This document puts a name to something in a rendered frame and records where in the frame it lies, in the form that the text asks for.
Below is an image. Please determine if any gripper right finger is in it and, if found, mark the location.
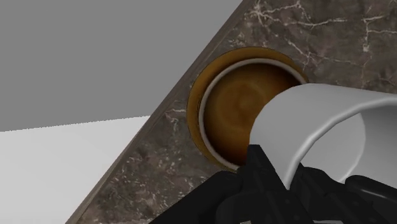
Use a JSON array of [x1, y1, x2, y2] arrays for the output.
[[289, 164, 397, 224]]

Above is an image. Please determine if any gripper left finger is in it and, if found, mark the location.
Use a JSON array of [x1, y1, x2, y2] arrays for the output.
[[148, 144, 314, 224]]

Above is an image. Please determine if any white cup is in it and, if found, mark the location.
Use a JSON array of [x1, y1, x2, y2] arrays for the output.
[[249, 82, 397, 191]]

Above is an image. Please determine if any brown bowl with white rim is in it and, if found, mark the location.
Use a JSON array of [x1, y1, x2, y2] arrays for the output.
[[186, 46, 310, 172]]

